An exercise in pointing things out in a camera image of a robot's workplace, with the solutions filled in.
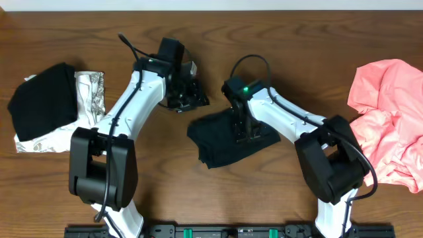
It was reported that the black t-shirt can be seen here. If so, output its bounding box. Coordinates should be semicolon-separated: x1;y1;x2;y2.
187;108;280;169

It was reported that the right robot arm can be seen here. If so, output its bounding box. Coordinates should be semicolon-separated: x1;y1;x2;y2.
221;77;374;237

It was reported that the left black cable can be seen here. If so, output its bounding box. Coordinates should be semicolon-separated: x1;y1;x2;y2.
94;32;153;238

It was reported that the pink t-shirt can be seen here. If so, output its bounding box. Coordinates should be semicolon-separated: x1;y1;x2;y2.
347;59;422;194

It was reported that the folded black garment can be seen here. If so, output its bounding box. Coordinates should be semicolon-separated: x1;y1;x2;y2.
7;63;78;141

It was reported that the white patterned folded garment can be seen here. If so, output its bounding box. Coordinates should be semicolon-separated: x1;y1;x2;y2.
14;71;105;153

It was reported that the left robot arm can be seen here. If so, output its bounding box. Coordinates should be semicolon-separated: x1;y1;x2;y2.
64;34;209;237

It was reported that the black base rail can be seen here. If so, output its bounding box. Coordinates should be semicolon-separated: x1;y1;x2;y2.
64;223;396;238

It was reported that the black cable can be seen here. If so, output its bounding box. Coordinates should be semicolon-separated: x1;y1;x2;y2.
94;32;153;238
229;54;379;238

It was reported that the right black cable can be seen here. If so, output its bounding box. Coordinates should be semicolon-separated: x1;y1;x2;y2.
229;54;379;238

